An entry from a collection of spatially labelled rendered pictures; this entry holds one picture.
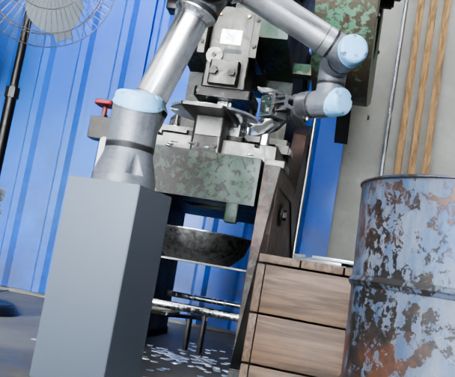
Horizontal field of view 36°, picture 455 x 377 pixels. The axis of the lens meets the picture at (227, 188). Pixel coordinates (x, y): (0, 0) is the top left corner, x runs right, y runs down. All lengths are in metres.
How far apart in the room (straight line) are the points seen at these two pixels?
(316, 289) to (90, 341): 0.50
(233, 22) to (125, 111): 0.87
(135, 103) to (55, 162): 2.20
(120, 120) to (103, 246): 0.29
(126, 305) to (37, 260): 2.20
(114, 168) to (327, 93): 0.61
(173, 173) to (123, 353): 0.72
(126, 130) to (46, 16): 1.24
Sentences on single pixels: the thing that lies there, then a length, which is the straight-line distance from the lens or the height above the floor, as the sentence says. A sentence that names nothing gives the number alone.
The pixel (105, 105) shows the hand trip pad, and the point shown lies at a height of 0.74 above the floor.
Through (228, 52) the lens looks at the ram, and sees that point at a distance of 2.36.
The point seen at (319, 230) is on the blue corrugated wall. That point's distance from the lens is 3.41.
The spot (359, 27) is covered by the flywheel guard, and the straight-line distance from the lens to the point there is 2.11.
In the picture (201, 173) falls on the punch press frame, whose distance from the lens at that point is 2.12.
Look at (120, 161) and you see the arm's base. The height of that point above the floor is 0.50.
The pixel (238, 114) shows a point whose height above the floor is 0.78.
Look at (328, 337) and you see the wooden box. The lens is 1.52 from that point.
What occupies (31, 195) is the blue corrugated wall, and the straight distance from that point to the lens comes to 3.82.
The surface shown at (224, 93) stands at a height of 0.87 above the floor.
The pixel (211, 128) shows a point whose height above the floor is 0.73.
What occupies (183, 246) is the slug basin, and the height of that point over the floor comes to 0.35.
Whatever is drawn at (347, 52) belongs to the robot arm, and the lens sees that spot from 1.74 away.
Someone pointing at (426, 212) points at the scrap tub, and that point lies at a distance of 1.01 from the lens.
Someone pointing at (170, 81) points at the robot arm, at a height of 0.75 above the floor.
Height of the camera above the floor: 0.30
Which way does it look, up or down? 7 degrees up
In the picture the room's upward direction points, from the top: 10 degrees clockwise
